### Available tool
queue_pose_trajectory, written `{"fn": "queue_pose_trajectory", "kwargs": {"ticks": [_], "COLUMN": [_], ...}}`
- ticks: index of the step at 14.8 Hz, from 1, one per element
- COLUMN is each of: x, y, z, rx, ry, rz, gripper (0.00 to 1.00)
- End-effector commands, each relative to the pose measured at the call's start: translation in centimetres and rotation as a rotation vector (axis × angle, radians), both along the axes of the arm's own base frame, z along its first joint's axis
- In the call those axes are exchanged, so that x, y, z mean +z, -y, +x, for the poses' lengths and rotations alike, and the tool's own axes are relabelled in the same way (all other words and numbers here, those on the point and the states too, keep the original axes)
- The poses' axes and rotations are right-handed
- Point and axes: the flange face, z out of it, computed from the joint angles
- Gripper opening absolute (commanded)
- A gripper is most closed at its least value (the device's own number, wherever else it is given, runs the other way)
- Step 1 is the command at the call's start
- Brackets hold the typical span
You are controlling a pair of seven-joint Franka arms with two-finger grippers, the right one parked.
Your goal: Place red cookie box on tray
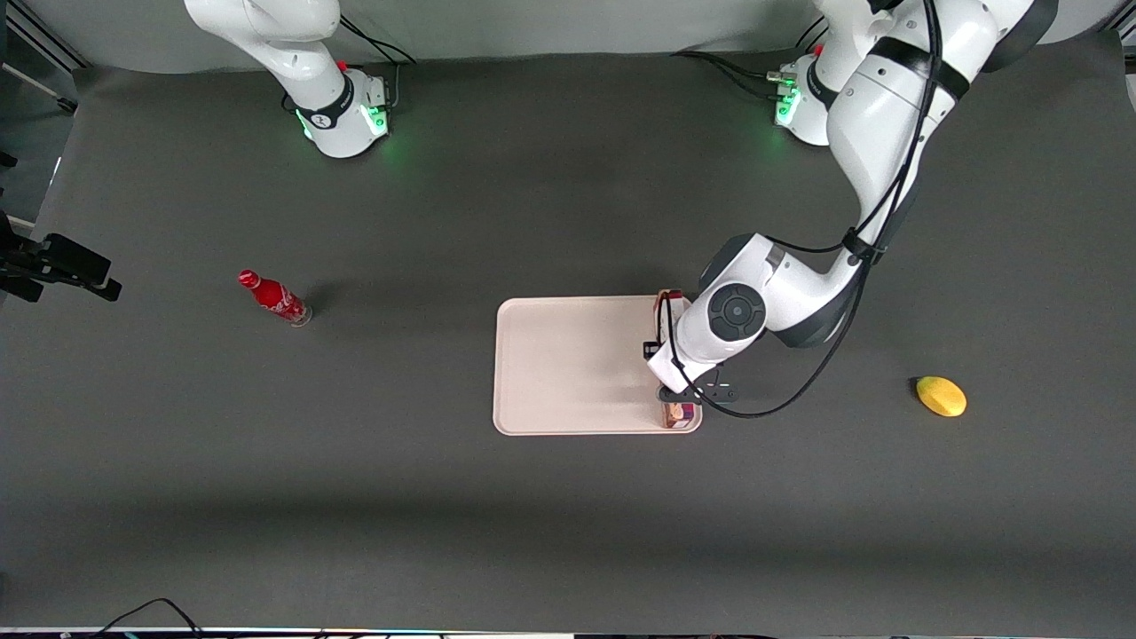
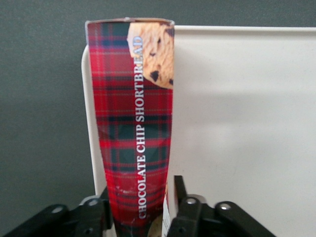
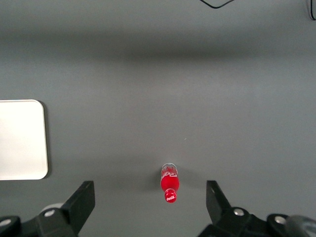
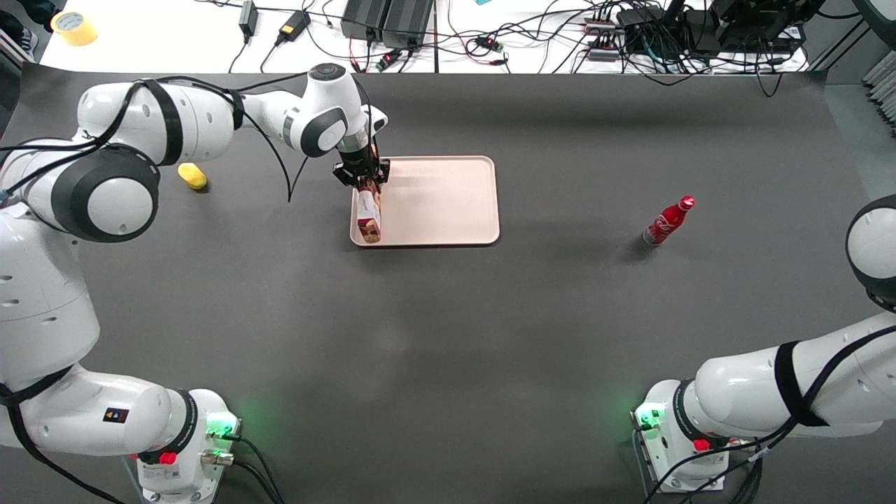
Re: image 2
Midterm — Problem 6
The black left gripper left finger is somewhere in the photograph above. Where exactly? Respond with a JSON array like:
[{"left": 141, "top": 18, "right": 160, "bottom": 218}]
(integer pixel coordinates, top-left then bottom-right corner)
[{"left": 2, "top": 185, "right": 114, "bottom": 237}]

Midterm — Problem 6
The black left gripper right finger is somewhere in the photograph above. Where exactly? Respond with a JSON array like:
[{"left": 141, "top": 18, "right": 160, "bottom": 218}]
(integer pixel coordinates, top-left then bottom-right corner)
[{"left": 163, "top": 175, "right": 282, "bottom": 237}]

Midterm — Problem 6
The red tartan cookie box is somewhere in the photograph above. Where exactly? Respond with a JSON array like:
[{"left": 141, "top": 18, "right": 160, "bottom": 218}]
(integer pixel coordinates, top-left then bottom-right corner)
[{"left": 84, "top": 17, "right": 176, "bottom": 237}]

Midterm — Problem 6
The cream plastic tray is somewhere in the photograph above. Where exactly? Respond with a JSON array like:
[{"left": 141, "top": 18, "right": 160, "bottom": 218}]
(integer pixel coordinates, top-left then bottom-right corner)
[{"left": 80, "top": 25, "right": 316, "bottom": 237}]

